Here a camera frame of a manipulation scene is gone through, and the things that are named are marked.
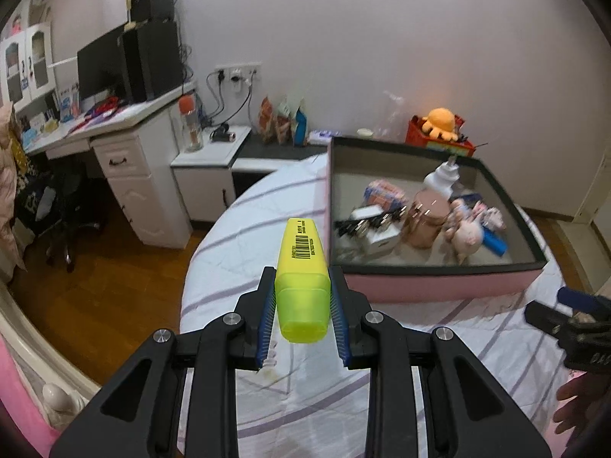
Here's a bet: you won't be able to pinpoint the black office chair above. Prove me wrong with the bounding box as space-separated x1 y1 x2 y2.
14 157 108 273

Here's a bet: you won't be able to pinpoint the black monitor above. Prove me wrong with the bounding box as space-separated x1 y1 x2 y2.
76 26 126 103

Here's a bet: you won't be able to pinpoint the hanging clothes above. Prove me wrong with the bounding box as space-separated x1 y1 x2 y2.
0 102 29 273

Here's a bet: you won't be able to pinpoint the red printed crate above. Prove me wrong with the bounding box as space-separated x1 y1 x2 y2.
406 115 478 158

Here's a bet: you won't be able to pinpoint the clear plastic bag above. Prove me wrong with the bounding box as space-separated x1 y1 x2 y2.
375 90 406 137

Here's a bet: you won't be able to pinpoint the pink pig figurine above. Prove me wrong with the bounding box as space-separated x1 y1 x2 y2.
444 222 488 264

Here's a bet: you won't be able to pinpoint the small black box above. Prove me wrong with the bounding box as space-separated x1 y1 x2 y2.
128 0 176 27

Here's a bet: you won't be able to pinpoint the low cabinet with dark top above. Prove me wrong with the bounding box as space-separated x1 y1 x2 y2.
231 129 335 175

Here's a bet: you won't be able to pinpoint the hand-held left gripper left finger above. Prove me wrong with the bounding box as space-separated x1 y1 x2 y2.
49 266 278 458

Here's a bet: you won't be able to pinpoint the white door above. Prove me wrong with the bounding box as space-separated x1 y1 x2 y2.
573 148 611 230

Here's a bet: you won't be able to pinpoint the black power cables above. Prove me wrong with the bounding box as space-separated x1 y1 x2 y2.
205 69 254 129

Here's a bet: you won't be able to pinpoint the orange snack bag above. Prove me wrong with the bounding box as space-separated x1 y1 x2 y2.
258 97 278 144

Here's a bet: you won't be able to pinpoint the blue highlighter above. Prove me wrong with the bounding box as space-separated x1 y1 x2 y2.
482 231 509 258

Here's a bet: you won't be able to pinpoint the yellow highlighter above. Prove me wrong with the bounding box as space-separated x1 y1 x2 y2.
274 218 331 344

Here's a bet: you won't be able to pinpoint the red desk items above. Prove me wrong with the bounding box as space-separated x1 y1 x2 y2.
71 97 120 127

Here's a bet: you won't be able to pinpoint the white glass-door cabinet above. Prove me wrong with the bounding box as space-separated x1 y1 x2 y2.
0 24 55 106

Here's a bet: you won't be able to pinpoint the person's right hand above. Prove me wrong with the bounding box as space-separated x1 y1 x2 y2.
554 371 609 436

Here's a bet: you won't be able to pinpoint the doll figurine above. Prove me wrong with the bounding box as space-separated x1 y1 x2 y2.
449 198 483 227

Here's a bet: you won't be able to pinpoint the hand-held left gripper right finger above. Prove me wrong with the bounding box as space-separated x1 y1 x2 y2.
328 264 552 458

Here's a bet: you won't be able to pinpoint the pink building block toy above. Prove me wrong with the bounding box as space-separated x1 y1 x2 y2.
364 180 407 211

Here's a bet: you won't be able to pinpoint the clear bottle with orange cap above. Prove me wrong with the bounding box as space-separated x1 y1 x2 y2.
178 94 205 152

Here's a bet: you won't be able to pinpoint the white bed frame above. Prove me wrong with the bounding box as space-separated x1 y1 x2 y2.
0 277 103 435

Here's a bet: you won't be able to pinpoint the blue white box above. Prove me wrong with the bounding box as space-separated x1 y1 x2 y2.
57 83 82 122

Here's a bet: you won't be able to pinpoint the rose gold round jar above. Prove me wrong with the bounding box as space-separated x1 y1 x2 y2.
405 188 452 249

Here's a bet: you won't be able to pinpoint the white charger block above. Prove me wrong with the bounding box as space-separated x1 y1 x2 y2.
351 205 401 253

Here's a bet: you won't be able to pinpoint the white plug-in night light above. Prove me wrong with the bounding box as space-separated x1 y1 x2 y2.
424 155 463 198

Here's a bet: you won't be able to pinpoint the white nightstand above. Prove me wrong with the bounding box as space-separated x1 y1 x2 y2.
171 125 252 223

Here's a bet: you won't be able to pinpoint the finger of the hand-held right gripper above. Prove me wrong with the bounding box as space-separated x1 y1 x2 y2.
524 300 585 344
556 286 611 316

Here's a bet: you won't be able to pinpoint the orange plush octopus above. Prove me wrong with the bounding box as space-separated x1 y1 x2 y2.
420 108 469 141

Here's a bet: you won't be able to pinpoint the white desk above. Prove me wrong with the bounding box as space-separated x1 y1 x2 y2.
24 79 199 250

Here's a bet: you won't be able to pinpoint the blue snack bag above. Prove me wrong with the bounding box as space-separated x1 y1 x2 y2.
291 98 310 147

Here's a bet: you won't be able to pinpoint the white wall socket strip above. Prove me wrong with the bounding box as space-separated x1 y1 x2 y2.
214 60 263 82

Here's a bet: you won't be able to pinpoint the pink cloth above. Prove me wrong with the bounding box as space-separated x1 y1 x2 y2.
0 339 60 458

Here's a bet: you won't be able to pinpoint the pink box with black rim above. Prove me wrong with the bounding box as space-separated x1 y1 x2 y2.
326 135 547 303

